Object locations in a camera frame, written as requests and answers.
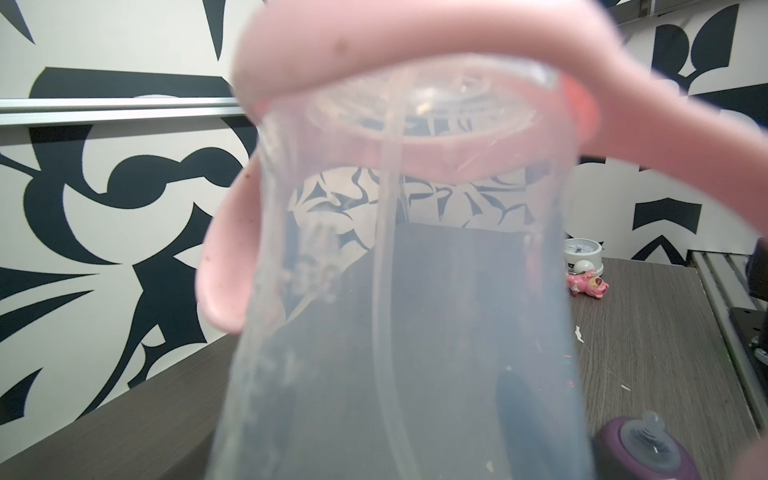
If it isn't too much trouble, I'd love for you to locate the pink toy figure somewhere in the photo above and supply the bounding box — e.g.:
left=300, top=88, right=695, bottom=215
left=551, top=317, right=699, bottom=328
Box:
left=566, top=270, right=609, bottom=299

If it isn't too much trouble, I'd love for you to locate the purple collar with nipple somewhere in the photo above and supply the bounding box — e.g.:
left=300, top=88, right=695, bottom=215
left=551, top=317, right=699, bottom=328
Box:
left=593, top=410, right=701, bottom=480

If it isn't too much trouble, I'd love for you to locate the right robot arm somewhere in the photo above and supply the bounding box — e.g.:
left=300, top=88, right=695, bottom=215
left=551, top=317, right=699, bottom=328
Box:
left=730, top=237, right=767, bottom=396

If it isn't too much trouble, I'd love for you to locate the pink bottle handle ring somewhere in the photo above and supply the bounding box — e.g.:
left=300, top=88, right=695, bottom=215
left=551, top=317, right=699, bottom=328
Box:
left=194, top=0, right=768, bottom=336

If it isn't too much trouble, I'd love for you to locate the clear baby bottle body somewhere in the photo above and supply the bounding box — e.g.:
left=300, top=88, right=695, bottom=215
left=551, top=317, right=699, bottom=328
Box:
left=206, top=54, right=595, bottom=479

